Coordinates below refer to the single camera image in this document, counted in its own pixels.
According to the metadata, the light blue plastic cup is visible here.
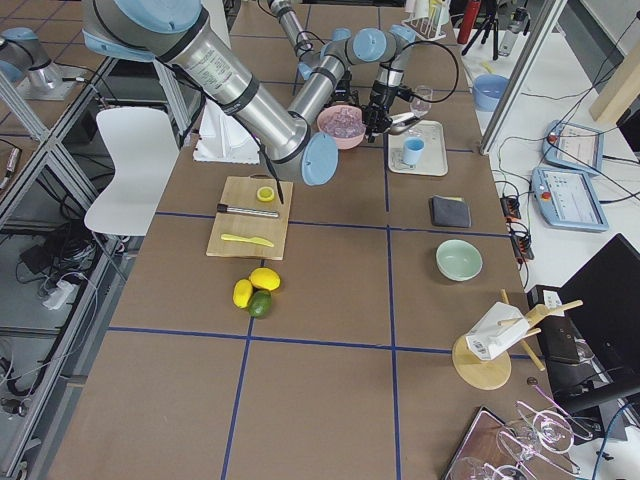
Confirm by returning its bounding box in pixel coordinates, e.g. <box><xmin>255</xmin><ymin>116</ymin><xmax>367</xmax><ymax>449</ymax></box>
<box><xmin>401</xmin><ymin>137</ymin><xmax>425</xmax><ymax>167</ymax></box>

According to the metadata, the lemon half slice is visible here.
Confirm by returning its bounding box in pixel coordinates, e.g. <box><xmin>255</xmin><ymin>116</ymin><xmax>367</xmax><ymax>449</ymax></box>
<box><xmin>256</xmin><ymin>186</ymin><xmax>276</xmax><ymax>203</ymax></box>

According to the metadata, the silver metal ice scoop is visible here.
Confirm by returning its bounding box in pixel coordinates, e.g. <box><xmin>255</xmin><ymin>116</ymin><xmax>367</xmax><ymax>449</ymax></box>
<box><xmin>387</xmin><ymin>112</ymin><xmax>421</xmax><ymax>136</ymax></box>

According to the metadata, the pink bowl of ice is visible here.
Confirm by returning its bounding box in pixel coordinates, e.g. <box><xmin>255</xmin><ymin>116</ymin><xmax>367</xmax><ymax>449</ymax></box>
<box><xmin>317</xmin><ymin>104</ymin><xmax>365</xmax><ymax>150</ymax></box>

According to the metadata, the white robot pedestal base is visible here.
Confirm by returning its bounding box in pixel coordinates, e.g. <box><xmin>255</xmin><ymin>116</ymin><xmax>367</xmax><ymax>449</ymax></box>
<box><xmin>193</xmin><ymin>100</ymin><xmax>259</xmax><ymax>165</ymax></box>

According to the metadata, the black monitor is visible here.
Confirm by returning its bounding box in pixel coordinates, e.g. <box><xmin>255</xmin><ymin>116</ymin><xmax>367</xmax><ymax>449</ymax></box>
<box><xmin>541</xmin><ymin>234</ymin><xmax>639</xmax><ymax>413</ymax></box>

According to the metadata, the green lime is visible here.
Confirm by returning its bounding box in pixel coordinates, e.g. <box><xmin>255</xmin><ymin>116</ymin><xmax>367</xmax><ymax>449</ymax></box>
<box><xmin>247</xmin><ymin>290</ymin><xmax>272</xmax><ymax>318</ymax></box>

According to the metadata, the wooden cutting board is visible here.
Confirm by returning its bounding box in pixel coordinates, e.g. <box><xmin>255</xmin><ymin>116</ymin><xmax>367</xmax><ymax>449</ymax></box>
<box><xmin>206</xmin><ymin>176</ymin><xmax>293</xmax><ymax>260</ymax></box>

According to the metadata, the black tripod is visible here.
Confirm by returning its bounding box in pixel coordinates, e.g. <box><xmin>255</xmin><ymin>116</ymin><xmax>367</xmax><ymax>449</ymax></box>
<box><xmin>461</xmin><ymin>0</ymin><xmax>499</xmax><ymax>60</ymax></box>

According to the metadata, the white plastic chair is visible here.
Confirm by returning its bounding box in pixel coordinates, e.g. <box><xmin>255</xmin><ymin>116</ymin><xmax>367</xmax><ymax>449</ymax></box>
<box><xmin>84</xmin><ymin>107</ymin><xmax>179</xmax><ymax>236</ymax></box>

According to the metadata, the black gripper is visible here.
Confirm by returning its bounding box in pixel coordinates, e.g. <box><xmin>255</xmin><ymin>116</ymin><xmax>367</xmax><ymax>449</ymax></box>
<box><xmin>361</xmin><ymin>82</ymin><xmax>399</xmax><ymax>143</ymax></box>
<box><xmin>331</xmin><ymin>71</ymin><xmax>359</xmax><ymax>106</ymax></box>

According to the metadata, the blue bowl on side table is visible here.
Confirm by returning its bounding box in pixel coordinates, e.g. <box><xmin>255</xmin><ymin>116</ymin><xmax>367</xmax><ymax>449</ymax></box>
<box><xmin>472</xmin><ymin>74</ymin><xmax>509</xmax><ymax>112</ymax></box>

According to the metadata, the white carton box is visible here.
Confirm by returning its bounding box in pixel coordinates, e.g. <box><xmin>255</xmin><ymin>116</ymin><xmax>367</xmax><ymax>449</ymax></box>
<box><xmin>465</xmin><ymin>302</ymin><xmax>529</xmax><ymax>361</ymax></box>

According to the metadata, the yellow lemon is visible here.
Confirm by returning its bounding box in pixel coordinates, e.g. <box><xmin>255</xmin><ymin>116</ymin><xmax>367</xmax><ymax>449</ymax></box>
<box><xmin>232</xmin><ymin>278</ymin><xmax>254</xmax><ymax>309</ymax></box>
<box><xmin>249</xmin><ymin>267</ymin><xmax>281</xmax><ymax>291</ymax></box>

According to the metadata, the near blue teach pendant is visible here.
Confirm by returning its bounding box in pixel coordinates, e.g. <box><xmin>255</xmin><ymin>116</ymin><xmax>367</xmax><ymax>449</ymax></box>
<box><xmin>531</xmin><ymin>167</ymin><xmax>609</xmax><ymax>232</ymax></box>

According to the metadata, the yellow plastic knife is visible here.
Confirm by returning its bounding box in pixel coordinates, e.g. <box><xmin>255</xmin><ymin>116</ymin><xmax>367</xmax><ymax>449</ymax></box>
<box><xmin>220</xmin><ymin>233</ymin><xmax>275</xmax><ymax>248</ymax></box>

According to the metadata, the steel cylinder black cap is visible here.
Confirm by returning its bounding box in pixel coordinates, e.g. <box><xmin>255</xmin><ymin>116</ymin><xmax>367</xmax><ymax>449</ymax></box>
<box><xmin>216</xmin><ymin>203</ymin><xmax>280</xmax><ymax>218</ymax></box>

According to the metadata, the wooden mug tree stand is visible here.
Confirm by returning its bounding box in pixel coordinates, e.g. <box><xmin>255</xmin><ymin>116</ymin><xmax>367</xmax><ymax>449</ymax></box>
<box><xmin>452</xmin><ymin>289</ymin><xmax>583</xmax><ymax>390</ymax></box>

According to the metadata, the mint green bowl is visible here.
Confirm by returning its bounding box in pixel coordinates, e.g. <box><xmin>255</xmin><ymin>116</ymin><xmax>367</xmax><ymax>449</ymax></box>
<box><xmin>435</xmin><ymin>239</ymin><xmax>483</xmax><ymax>282</ymax></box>

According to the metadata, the blue teach pendant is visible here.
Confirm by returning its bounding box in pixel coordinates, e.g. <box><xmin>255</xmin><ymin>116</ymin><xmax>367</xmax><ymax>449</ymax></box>
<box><xmin>531</xmin><ymin>167</ymin><xmax>609</xmax><ymax>232</ymax></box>
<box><xmin>542</xmin><ymin>120</ymin><xmax>604</xmax><ymax>176</ymax></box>

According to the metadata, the clear wine glass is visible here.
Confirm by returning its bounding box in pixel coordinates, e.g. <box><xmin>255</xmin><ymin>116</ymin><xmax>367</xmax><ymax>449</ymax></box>
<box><xmin>410</xmin><ymin>85</ymin><xmax>433</xmax><ymax>122</ymax></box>

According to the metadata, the grey folded cloth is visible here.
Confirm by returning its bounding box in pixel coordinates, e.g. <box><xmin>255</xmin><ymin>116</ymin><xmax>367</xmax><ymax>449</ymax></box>
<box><xmin>429</xmin><ymin>196</ymin><xmax>471</xmax><ymax>228</ymax></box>

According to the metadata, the cream serving tray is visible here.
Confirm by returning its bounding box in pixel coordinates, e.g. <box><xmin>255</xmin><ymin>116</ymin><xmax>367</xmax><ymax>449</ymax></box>
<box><xmin>387</xmin><ymin>120</ymin><xmax>448</xmax><ymax>176</ymax></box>

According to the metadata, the far blue teach pendant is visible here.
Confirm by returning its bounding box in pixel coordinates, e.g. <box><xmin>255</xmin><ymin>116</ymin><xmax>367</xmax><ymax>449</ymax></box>
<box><xmin>542</xmin><ymin>120</ymin><xmax>604</xmax><ymax>176</ymax></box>

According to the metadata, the aluminium frame post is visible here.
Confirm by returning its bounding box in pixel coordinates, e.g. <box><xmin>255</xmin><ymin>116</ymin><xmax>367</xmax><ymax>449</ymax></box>
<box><xmin>479</xmin><ymin>0</ymin><xmax>567</xmax><ymax>155</ymax></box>

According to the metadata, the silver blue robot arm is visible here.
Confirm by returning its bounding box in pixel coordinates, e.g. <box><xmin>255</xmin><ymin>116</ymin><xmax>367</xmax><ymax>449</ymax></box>
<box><xmin>82</xmin><ymin>1</ymin><xmax>416</xmax><ymax>186</ymax></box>
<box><xmin>268</xmin><ymin>1</ymin><xmax>360</xmax><ymax>116</ymax></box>

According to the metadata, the white wire cup rack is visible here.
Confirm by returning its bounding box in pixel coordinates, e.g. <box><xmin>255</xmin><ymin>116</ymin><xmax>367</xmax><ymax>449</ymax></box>
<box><xmin>403</xmin><ymin>0</ymin><xmax>450</xmax><ymax>40</ymax></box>

